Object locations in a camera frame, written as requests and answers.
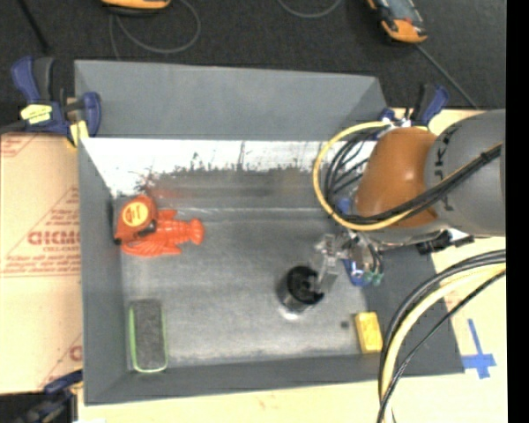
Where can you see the yellow sponge block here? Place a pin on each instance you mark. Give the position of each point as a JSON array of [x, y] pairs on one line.
[[368, 332]]

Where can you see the brown cardboard board, red print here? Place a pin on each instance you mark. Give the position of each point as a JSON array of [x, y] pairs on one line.
[[35, 280]]

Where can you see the black cup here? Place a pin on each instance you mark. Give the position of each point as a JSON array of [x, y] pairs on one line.
[[297, 295]]

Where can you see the grey sponge with green edge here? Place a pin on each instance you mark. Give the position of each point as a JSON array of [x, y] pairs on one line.
[[148, 336]]

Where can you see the orange tape measure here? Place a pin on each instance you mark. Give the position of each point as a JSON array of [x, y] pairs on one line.
[[134, 214]]

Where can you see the grey metal bin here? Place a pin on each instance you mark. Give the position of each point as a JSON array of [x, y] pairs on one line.
[[229, 254]]

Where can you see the black cylinder on white bracket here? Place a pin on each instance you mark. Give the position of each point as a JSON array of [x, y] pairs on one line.
[[433, 243]]

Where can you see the red toy lobster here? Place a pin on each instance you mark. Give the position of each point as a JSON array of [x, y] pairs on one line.
[[176, 236]]

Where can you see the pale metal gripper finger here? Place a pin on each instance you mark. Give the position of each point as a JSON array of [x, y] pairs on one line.
[[330, 278], [327, 247]]

